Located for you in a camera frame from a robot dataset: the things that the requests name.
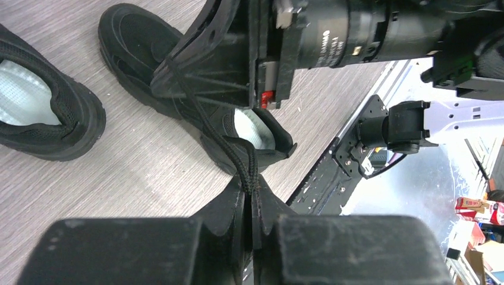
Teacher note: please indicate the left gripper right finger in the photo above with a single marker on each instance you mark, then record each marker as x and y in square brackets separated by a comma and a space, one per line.
[292, 248]

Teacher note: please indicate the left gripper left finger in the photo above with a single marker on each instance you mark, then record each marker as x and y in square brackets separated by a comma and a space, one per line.
[205, 248]

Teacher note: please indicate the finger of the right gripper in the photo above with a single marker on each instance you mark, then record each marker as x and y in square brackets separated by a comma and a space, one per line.
[213, 55]

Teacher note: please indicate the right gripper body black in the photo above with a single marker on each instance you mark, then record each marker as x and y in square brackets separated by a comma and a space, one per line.
[314, 34]

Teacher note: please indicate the black shoelace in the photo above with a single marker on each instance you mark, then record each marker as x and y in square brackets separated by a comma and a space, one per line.
[249, 175]

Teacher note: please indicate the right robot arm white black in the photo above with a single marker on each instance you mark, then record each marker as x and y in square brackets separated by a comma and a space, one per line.
[463, 38]

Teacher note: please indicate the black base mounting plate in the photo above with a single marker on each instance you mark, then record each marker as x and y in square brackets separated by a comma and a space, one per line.
[328, 185]

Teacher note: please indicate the black shoe tied left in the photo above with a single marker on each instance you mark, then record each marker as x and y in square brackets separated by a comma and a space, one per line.
[44, 113]

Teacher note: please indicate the red white box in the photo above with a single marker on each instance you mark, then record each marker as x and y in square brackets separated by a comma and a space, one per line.
[480, 211]

